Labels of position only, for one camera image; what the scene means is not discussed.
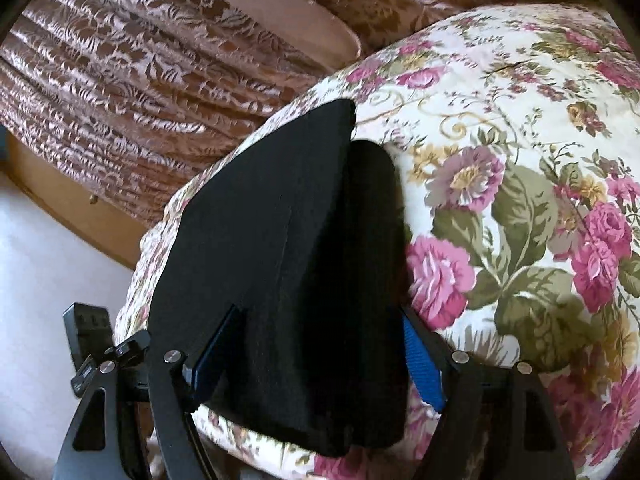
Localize wooden board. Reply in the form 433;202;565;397
0;127;143;268

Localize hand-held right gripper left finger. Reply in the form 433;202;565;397
52;304;246;480

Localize floral bedspread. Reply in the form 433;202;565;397
112;2;640;480

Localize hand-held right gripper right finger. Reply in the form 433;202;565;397
400;306;576;480

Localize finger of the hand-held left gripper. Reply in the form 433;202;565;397
114;330;151;362

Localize brown patterned curtain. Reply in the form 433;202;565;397
0;0;596;231

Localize black pants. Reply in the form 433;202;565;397
147;99;413;458

